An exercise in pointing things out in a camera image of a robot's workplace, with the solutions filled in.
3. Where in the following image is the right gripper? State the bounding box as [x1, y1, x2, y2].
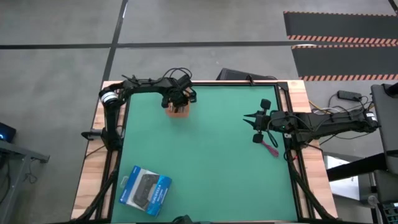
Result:
[243, 98, 272, 144]

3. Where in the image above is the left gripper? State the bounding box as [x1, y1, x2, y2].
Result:
[161, 74, 198, 114]

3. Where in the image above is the orange plastic bin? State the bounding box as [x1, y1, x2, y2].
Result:
[165, 104, 190, 119]

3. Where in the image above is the blue game controller box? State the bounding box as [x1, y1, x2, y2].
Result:
[118, 165, 173, 217]

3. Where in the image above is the wooden table side board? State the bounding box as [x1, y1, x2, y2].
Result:
[70, 81, 128, 220]
[278, 80, 339, 219]

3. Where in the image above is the black power adapter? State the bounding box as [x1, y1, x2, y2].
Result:
[338, 90, 363, 101]

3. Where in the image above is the black hazard-striped floor mat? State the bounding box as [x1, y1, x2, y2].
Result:
[283, 11, 398, 45]
[291, 44, 398, 82]

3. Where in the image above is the dark rounded object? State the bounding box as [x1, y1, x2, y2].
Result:
[172, 214, 194, 224]

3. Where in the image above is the white sheet on floor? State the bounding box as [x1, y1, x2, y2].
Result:
[325, 155, 361, 200]

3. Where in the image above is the black floor beam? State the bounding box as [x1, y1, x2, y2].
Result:
[326, 152, 388, 182]

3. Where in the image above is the grey equipment cart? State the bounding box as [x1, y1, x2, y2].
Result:
[370, 82, 398, 203]

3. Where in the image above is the control panel with buttons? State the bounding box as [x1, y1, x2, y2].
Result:
[377, 202, 398, 224]

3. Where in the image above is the grey side table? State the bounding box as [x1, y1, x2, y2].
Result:
[0, 139, 50, 215]

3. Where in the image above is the dark device with blue light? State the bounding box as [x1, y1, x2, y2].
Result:
[0, 122, 17, 143]

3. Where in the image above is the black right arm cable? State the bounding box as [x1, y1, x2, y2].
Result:
[266, 129, 280, 149]

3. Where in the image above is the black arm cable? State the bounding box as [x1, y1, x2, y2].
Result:
[161, 67, 193, 83]
[266, 129, 280, 149]

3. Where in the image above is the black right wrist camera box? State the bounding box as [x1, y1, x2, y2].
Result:
[269, 110, 295, 133]

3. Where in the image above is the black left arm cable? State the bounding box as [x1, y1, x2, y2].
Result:
[161, 67, 193, 83]

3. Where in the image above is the black metal table frame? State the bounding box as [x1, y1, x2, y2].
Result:
[70, 79, 340, 224]

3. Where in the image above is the black clamp handle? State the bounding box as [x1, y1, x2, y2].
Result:
[81, 130, 103, 141]

